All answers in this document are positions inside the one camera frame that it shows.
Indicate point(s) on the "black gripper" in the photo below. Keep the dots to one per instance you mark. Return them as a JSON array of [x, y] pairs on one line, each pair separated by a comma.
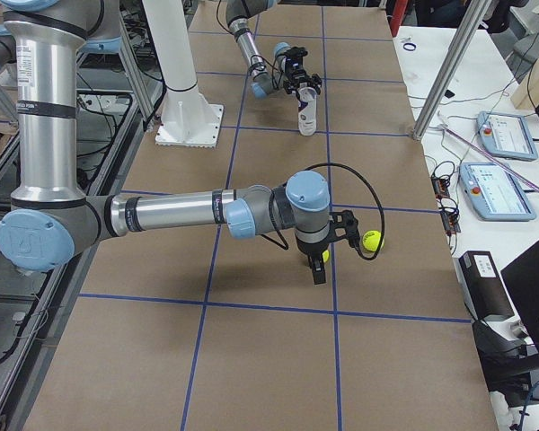
[[308, 250], [299, 81]]

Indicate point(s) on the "clear tennis ball tube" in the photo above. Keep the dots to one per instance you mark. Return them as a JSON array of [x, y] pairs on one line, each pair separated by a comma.
[[307, 122]]

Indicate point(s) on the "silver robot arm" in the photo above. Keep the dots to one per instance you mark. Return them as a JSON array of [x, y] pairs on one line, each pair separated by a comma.
[[52, 219], [267, 77]]

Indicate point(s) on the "yellow tennis ball on table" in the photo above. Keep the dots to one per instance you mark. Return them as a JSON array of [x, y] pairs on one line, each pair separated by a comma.
[[372, 241]]

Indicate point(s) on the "metal grabber stick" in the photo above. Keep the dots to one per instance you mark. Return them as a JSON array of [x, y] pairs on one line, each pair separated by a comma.
[[490, 158]]

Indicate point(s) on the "small black box device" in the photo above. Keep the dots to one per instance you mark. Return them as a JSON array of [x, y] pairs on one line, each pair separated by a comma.
[[486, 295]]

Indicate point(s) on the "near teach pendant tablet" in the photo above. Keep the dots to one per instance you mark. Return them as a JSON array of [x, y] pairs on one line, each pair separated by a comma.
[[495, 194]]

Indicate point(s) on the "teach pendant tablet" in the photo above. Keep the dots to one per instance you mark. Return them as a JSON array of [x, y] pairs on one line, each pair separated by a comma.
[[506, 135], [495, 194]]

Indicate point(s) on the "far teach pendant tablet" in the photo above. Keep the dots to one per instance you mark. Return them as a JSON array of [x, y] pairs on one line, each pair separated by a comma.
[[506, 135]]

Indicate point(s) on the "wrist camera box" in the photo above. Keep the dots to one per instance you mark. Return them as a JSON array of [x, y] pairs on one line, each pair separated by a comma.
[[294, 57]]

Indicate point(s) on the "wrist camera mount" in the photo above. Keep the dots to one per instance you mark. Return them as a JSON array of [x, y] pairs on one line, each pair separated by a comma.
[[344, 226]]

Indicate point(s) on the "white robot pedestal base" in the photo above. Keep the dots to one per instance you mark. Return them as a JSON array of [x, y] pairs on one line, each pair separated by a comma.
[[187, 119]]

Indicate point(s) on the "aluminium frame post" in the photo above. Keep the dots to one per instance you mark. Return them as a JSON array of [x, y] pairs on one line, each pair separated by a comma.
[[456, 50]]

